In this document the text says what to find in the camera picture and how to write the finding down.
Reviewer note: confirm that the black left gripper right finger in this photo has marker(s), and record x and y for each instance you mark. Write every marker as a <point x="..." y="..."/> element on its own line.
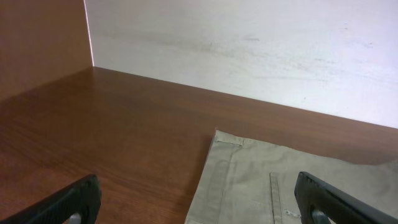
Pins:
<point x="320" y="202"/>

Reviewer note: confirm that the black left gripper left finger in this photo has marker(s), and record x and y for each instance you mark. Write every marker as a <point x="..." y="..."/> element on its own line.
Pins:
<point x="81" y="198"/>

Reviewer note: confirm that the khaki shorts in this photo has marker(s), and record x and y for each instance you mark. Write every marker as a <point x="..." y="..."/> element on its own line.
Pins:
<point x="250" y="181"/>

